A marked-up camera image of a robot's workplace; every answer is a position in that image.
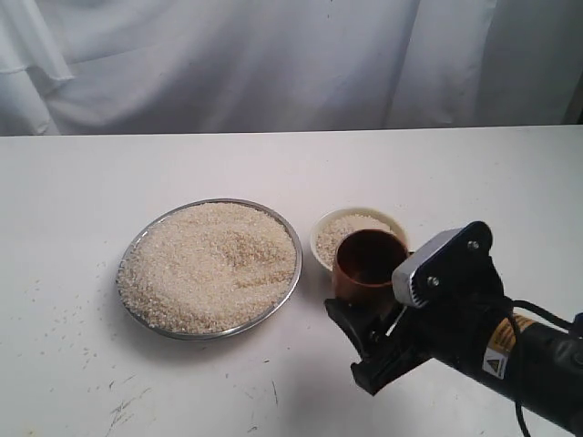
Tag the round steel rice tray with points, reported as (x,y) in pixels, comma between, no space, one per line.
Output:
(210,269)

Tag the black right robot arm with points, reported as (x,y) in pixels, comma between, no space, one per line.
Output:
(543,375)

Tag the cream ceramic rice bowl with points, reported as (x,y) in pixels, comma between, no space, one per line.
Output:
(332,228)

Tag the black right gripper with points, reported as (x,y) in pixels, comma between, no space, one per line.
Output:
(471,331)

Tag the brown wooden cup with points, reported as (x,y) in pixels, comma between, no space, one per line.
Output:
(363,267)

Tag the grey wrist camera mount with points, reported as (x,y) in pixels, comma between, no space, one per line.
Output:
(451,261)

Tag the white backdrop curtain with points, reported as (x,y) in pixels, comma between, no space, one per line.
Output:
(141,67)

